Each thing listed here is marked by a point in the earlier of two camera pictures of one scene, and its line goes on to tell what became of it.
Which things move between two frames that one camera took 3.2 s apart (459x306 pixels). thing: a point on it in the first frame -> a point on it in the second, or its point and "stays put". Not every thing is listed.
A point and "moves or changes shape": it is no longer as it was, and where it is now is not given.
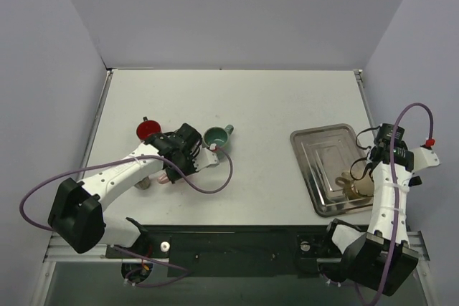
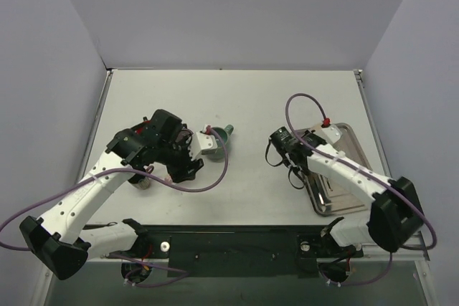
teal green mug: x=217 y=135 moves or changes shape
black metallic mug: x=143 y=184 stays put
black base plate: x=234 y=251 stays put
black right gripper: x=368 y=182 -> x=284 y=152
